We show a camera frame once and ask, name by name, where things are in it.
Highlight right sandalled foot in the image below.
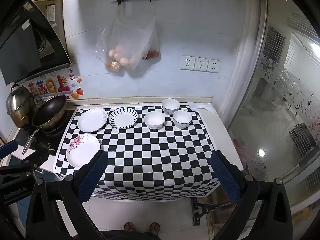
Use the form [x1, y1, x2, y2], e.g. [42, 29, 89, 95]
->
[149, 222, 161, 236]

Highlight black range hood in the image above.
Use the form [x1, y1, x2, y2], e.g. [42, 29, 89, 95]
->
[1, 0, 72, 85]

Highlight colourful wall stickers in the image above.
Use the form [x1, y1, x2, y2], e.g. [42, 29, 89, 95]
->
[23, 68, 84, 104]

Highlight plastic bag with red food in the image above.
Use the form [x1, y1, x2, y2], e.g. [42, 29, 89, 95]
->
[142, 28, 160, 60]

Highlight left sandalled foot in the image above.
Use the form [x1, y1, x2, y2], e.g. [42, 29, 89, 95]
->
[124, 222, 137, 232]

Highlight white plate pink flowers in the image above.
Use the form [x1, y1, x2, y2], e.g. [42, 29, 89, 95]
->
[66, 134, 100, 168]

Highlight black frying pan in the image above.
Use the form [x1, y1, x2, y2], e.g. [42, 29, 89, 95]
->
[22, 95, 67, 155]

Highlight stainless steel pot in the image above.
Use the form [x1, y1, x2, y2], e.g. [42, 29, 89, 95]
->
[6, 83, 36, 128]

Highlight white plate blue leaf pattern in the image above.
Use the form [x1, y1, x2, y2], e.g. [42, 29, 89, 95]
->
[108, 107, 138, 129]

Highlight black induction cooktop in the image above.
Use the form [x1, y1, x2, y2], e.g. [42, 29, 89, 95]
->
[15, 109, 75, 156]

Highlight white bowl back patterned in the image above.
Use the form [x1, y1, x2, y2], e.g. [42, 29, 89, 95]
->
[162, 98, 180, 115]

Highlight white plate small floral mark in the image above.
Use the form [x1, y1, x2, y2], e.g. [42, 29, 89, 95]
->
[78, 108, 108, 133]

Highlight white cloth at mat corner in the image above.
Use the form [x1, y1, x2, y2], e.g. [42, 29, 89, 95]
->
[187, 102, 215, 113]

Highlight sandalled foot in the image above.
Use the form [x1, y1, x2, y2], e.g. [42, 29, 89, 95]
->
[124, 222, 137, 232]
[149, 222, 161, 236]

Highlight clear plastic bag of eggs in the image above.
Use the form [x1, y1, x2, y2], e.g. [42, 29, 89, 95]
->
[95, 0, 156, 72]

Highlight white triple wall socket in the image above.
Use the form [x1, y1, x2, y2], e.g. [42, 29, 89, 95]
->
[180, 55, 220, 73]

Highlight frosted glass sliding door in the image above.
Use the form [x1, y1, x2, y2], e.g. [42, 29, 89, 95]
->
[228, 0, 319, 212]

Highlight black white checkered mat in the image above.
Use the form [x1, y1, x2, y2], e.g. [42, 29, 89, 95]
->
[54, 102, 221, 202]

